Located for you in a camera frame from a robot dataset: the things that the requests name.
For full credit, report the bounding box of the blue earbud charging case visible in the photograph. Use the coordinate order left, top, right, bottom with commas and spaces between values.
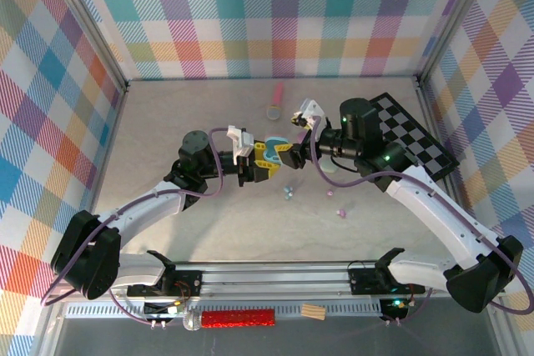
265, 136, 290, 164

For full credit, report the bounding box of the pink toy microphone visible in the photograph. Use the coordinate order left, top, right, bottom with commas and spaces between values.
265, 82, 285, 122

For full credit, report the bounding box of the black grey checkerboard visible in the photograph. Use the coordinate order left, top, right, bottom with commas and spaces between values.
369, 93, 461, 180

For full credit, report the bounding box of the small cork block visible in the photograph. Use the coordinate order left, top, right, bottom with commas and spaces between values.
300, 303, 327, 321

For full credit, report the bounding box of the red glitter microphone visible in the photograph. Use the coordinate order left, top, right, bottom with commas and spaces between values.
182, 308, 276, 332

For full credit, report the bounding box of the thin black cable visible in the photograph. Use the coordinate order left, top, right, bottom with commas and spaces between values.
330, 157, 362, 174

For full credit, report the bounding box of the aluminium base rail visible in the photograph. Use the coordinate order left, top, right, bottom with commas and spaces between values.
45, 260, 456, 302

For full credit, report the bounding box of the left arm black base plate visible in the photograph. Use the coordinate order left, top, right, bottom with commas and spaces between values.
126, 268, 204, 298

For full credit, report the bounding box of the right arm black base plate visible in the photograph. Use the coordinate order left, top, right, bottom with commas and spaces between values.
347, 262, 427, 297

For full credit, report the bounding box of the aluminium frame post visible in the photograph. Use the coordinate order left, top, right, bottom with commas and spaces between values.
415, 0, 500, 88
43, 0, 129, 94

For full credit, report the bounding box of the white slotted cable duct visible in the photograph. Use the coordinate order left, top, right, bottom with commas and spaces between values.
65, 303, 384, 319

